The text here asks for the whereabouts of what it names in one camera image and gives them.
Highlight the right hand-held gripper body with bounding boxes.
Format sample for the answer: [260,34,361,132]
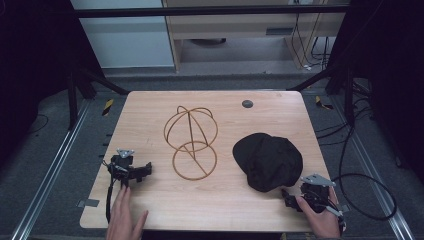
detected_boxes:
[299,173,345,218]

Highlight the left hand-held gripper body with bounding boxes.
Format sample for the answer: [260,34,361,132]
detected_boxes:
[107,148,141,188]

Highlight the black cap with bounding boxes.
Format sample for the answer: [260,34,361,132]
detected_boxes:
[232,132,304,193]

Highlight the brown wire hat stand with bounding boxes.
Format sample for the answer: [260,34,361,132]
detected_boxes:
[163,105,219,182]

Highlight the person's right hand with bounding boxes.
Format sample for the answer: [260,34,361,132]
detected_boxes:
[294,186,342,239]

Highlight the person's left hand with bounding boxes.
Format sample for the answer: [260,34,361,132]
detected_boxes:
[105,184,150,240]

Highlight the yellow black striped tape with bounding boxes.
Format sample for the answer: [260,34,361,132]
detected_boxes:
[101,98,115,117]
[314,95,335,111]

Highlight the black metal stand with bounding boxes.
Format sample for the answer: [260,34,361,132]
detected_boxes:
[286,64,357,128]
[65,66,130,132]

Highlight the white cabinet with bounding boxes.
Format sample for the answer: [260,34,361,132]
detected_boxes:
[69,0,176,70]

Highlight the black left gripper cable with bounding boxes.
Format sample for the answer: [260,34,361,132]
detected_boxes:
[105,175,118,224]

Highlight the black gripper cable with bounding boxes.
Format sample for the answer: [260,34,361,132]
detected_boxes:
[105,175,118,224]
[331,123,398,222]

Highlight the grey metal table bracket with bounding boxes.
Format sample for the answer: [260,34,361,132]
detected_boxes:
[76,198,101,209]

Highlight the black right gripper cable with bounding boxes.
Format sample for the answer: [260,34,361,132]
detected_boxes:
[331,123,398,222]

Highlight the aluminium floor rail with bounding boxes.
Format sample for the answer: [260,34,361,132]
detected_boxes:
[329,96,416,240]
[10,99,92,240]

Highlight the bundle of black floor cables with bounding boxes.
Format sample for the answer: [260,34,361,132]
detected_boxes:
[314,79,376,148]

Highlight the black cables under desk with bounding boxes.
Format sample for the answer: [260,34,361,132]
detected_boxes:
[290,12,332,72]

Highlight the black horizontal frame bar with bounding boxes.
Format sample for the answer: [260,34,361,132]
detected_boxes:
[73,4,350,19]

